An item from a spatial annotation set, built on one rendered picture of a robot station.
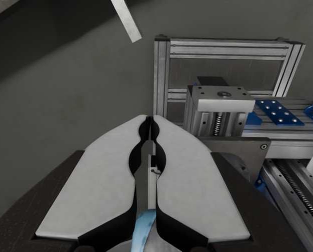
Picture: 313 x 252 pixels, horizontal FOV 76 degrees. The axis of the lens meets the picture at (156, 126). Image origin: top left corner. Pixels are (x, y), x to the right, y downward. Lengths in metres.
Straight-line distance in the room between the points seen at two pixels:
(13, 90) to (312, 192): 1.84
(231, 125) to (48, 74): 1.39
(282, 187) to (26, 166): 2.10
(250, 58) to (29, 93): 1.55
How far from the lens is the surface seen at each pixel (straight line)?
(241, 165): 0.54
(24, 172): 2.39
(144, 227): 0.42
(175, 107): 1.37
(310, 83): 1.90
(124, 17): 0.61
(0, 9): 0.87
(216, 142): 0.50
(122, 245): 2.84
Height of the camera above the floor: 1.42
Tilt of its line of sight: 58 degrees down
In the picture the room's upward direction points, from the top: 180 degrees clockwise
